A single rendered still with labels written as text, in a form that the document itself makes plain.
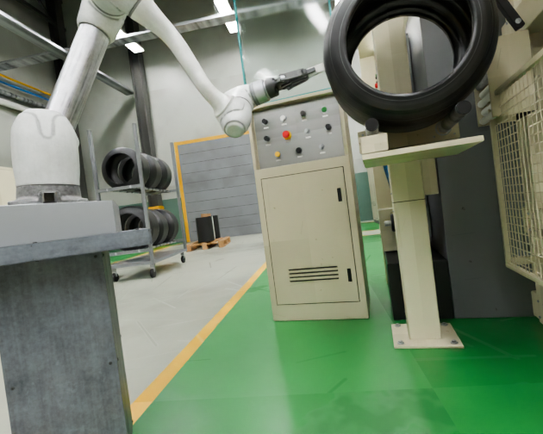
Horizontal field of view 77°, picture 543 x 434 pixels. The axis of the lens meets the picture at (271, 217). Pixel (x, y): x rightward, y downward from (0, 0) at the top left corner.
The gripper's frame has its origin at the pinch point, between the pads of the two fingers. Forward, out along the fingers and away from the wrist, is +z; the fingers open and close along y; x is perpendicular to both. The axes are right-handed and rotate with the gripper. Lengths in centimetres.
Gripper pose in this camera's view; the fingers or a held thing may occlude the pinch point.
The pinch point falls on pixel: (315, 70)
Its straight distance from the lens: 143.8
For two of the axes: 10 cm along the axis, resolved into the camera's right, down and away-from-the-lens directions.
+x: 2.6, 9.6, -0.2
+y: 2.9, -0.5, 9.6
